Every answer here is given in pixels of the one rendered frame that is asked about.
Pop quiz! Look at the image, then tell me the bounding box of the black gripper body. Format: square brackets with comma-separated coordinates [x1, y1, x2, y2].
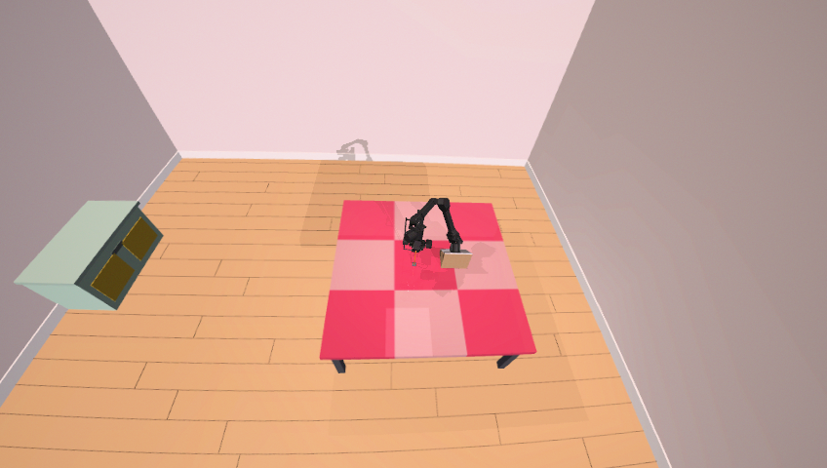
[403, 236, 432, 249]

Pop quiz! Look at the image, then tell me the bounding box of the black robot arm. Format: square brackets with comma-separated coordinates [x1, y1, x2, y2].
[404, 198, 463, 253]

